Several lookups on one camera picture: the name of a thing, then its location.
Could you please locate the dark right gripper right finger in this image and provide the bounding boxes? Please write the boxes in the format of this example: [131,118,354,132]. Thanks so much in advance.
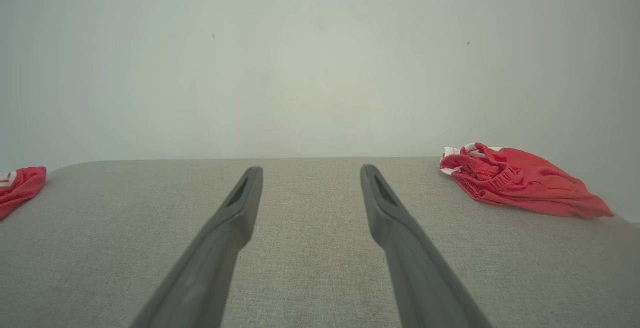
[360,164,493,328]

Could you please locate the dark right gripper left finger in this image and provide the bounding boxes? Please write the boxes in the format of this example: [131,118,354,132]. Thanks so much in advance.
[130,166,264,328]

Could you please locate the red basketball shorts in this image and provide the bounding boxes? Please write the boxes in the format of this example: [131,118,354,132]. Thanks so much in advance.
[439,142,614,219]

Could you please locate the red and white jersey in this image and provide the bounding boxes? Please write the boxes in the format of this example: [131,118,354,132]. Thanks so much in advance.
[0,166,47,221]

